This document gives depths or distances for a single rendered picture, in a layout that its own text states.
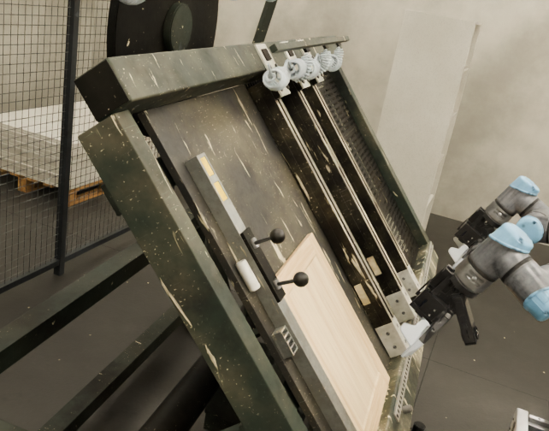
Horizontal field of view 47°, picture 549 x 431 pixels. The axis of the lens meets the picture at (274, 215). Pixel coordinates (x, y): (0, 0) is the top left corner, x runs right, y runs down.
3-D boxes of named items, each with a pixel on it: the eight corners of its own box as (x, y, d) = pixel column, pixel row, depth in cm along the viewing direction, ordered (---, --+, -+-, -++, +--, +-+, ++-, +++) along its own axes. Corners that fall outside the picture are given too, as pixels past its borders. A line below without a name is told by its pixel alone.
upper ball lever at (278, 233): (250, 254, 158) (280, 245, 147) (242, 240, 157) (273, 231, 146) (260, 246, 160) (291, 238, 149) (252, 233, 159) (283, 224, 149)
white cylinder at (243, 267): (233, 266, 154) (248, 293, 155) (243, 261, 153) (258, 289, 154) (237, 262, 157) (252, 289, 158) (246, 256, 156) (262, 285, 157)
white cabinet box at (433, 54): (413, 254, 569) (476, 21, 499) (352, 235, 586) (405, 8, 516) (423, 234, 622) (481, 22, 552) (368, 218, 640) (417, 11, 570)
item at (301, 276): (272, 295, 159) (304, 289, 148) (265, 282, 159) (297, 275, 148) (281, 287, 161) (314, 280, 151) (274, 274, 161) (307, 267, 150)
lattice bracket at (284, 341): (284, 359, 157) (293, 356, 156) (270, 335, 156) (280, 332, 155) (288, 351, 161) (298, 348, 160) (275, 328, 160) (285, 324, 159)
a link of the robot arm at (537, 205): (540, 247, 180) (512, 220, 184) (549, 239, 189) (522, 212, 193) (561, 228, 176) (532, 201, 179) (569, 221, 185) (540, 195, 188)
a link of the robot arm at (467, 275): (496, 274, 133) (492, 288, 126) (481, 288, 135) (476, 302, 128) (469, 250, 134) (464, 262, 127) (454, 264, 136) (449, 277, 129)
